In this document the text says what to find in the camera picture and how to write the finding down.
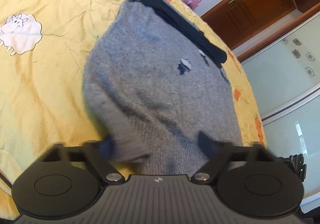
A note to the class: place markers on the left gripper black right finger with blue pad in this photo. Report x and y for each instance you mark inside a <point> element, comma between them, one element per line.
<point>249,180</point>

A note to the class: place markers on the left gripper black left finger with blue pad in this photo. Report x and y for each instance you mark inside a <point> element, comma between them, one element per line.
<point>64,181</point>

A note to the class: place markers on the grey and navy knit sweater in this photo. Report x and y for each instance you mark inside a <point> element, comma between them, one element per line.
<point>157,84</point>

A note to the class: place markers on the frosted glass wardrobe door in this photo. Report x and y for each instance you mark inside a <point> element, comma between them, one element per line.
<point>285,81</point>

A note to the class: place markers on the brown wooden door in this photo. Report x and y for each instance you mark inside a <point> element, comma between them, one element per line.
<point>236,21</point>

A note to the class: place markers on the yellow carrot print bedsheet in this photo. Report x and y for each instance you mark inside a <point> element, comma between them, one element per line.
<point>41,100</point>

